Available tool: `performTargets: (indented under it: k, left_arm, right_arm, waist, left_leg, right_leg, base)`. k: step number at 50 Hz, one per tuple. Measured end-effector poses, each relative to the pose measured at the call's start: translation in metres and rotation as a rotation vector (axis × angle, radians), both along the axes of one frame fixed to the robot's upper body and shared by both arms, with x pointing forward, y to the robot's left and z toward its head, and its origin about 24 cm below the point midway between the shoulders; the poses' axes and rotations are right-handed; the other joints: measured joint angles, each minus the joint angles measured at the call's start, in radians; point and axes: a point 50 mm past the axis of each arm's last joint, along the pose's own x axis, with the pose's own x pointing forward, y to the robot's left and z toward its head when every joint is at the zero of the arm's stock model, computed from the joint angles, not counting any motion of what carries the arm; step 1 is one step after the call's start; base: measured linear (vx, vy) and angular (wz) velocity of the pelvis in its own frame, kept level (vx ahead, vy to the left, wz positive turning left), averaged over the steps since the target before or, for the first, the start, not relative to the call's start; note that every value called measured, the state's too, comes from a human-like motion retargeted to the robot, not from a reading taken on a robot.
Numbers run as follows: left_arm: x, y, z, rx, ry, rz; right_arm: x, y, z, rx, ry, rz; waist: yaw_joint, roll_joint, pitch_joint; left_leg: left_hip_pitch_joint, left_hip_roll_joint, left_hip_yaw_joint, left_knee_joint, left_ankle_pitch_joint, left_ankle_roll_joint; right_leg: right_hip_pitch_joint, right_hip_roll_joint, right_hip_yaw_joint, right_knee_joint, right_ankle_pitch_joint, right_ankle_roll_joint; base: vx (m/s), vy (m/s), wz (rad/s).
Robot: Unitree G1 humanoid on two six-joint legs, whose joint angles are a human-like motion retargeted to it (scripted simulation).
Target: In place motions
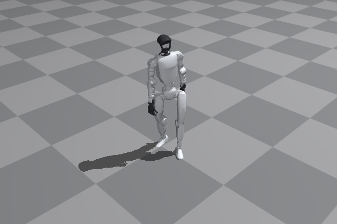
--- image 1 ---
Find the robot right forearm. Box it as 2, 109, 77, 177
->
147, 80, 155, 103

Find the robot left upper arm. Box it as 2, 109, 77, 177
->
175, 51, 186, 75

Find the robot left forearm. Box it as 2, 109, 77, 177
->
179, 73, 186, 87

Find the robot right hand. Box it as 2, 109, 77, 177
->
148, 99, 158, 115

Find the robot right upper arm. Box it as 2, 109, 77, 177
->
147, 57, 157, 86

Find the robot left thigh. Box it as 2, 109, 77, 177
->
175, 90, 187, 127

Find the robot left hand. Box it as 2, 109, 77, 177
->
180, 84, 186, 92

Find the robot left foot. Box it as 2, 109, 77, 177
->
175, 146, 184, 160

